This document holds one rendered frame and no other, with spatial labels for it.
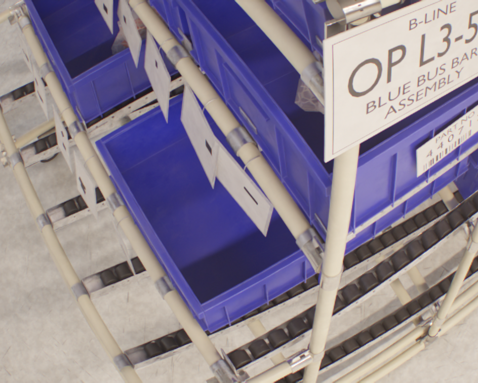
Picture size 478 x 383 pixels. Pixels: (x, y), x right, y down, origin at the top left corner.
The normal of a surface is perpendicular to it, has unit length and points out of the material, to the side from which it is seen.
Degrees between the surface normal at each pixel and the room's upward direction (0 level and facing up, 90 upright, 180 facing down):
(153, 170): 3
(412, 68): 90
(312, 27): 90
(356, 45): 90
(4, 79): 0
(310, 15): 90
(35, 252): 0
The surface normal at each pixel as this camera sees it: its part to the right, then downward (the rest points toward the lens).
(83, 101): 0.50, 0.75
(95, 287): 0.12, -0.56
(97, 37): -0.08, -0.46
